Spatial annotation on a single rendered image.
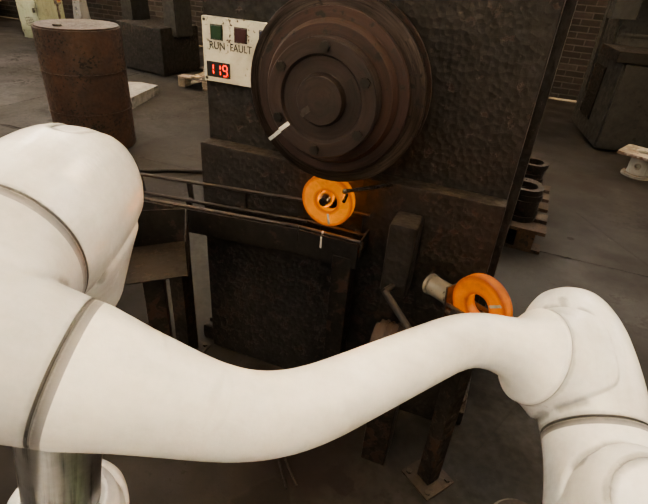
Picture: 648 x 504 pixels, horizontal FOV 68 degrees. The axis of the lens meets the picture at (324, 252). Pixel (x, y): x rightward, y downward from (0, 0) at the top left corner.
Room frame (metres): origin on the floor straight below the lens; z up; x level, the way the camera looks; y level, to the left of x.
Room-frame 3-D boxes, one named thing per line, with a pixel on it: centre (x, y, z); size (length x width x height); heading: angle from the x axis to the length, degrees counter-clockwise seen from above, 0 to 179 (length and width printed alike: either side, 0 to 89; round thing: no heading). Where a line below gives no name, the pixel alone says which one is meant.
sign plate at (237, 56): (1.50, 0.28, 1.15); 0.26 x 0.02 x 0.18; 70
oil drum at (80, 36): (3.72, 1.89, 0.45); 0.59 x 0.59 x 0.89
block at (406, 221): (1.21, -0.23, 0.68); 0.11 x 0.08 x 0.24; 160
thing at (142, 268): (1.19, 0.53, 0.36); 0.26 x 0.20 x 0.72; 105
